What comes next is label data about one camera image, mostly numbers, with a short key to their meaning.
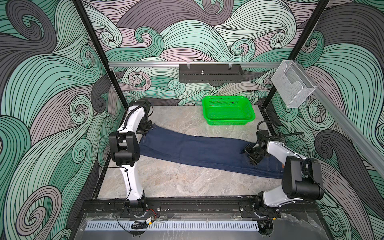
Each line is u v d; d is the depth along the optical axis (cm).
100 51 86
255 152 76
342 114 62
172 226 76
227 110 116
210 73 96
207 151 95
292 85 83
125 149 54
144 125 79
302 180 44
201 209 74
